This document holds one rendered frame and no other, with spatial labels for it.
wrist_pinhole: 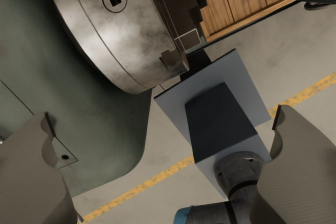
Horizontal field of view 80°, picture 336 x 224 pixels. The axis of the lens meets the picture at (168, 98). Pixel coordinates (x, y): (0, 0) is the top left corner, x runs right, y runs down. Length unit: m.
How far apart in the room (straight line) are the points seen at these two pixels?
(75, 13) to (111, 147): 0.23
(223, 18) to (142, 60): 0.40
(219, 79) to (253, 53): 0.88
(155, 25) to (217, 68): 0.59
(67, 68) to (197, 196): 2.43
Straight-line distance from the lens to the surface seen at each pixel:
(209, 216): 0.53
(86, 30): 0.32
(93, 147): 0.40
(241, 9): 0.69
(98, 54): 0.33
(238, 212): 0.54
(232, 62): 0.87
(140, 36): 0.31
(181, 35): 0.34
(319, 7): 0.96
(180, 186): 2.49
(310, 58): 1.97
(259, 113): 1.03
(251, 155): 0.63
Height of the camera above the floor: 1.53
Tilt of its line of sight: 62 degrees down
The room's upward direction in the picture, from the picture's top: 179 degrees clockwise
